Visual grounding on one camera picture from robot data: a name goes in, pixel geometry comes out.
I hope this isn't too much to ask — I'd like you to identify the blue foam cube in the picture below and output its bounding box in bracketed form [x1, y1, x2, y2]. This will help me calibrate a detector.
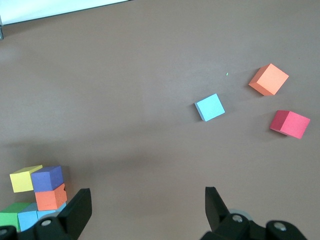
[194, 93, 226, 123]
[36, 201, 68, 221]
[16, 202, 40, 233]

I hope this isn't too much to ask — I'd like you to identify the purple foam cube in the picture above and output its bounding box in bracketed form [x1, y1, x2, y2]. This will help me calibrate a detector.
[30, 165, 64, 193]

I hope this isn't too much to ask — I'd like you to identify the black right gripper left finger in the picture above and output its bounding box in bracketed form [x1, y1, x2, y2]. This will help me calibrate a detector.
[0, 187, 93, 240]

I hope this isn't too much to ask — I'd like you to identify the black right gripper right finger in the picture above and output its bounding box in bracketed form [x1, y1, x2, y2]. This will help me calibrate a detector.
[204, 186, 307, 240]

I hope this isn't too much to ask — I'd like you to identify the red foam cube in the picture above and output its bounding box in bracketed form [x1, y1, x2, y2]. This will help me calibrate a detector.
[269, 109, 311, 140]

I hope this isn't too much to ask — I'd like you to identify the yellow foam cube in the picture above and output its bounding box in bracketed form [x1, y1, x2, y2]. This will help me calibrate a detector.
[9, 164, 44, 194]

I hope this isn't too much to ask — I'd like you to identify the table cover mat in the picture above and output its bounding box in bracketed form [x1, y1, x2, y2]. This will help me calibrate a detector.
[0, 0, 320, 240]

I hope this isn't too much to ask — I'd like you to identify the green foam cube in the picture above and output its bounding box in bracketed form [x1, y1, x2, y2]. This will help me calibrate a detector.
[0, 202, 32, 232]

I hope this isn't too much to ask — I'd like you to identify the orange foam cube with dents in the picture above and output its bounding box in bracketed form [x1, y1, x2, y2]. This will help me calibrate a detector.
[34, 182, 68, 211]

